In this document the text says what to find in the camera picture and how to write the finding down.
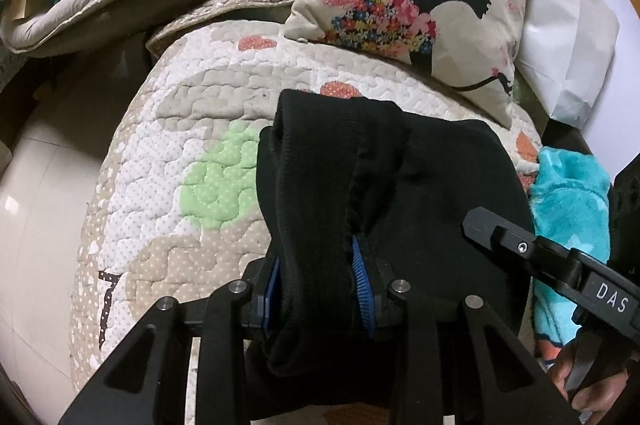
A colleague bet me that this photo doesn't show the teal star fleece blanket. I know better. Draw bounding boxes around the teal star fleece blanket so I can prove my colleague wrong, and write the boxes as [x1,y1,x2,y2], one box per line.
[529,146,611,365]

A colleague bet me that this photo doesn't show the white pillow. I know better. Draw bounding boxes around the white pillow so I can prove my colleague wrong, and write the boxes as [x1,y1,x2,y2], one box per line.
[515,0,620,129]

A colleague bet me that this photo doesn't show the person's right hand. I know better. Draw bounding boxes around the person's right hand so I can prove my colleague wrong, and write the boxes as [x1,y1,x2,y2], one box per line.
[546,343,640,425]

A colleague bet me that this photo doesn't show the patchwork heart quilt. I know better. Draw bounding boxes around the patchwork heart quilt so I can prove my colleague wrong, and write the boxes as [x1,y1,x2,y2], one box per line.
[68,0,544,425]

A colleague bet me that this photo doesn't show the black pants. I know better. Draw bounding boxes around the black pants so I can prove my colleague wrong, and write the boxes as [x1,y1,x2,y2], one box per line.
[247,90,534,419]

